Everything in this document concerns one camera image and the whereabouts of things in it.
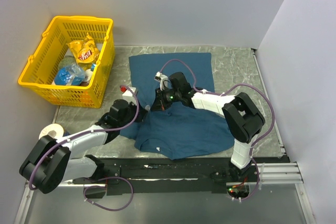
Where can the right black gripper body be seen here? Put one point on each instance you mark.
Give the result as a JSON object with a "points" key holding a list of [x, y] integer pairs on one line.
{"points": [[172, 96]]}

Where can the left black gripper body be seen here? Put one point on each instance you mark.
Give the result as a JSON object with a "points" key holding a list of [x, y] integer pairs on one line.
{"points": [[131, 115]]}

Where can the blue t-shirt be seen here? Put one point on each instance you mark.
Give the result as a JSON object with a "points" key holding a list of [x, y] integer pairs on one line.
{"points": [[179, 131]]}

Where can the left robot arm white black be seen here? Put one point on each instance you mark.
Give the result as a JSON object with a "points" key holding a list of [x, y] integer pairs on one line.
{"points": [[53, 161]]}

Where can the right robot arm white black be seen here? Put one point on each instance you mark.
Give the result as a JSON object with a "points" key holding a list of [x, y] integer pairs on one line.
{"points": [[244, 120]]}

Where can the small white bottle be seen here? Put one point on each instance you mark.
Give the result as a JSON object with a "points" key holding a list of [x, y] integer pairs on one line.
{"points": [[89, 73]]}

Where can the blue plastic bag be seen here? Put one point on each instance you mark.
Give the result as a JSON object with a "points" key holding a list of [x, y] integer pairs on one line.
{"points": [[70, 75]]}

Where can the toilet paper roll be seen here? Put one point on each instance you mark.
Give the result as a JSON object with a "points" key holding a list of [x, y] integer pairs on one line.
{"points": [[54, 130]]}

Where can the yellow snack bag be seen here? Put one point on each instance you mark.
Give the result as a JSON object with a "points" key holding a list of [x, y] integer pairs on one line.
{"points": [[85, 51]]}

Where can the yellow plastic basket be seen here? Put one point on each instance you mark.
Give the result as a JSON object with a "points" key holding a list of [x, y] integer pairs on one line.
{"points": [[41, 67]]}

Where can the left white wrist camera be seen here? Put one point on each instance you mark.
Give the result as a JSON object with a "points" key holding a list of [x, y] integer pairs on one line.
{"points": [[128, 92]]}

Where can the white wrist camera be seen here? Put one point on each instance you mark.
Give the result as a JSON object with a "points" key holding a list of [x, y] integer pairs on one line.
{"points": [[162, 80], [128, 92]]}

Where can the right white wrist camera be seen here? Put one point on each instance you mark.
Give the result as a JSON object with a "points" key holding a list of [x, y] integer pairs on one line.
{"points": [[162, 80]]}

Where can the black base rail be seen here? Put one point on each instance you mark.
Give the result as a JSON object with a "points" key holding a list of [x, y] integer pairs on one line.
{"points": [[162, 175]]}

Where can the aluminium frame rail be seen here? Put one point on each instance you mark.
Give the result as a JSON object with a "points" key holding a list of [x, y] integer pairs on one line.
{"points": [[270, 174]]}

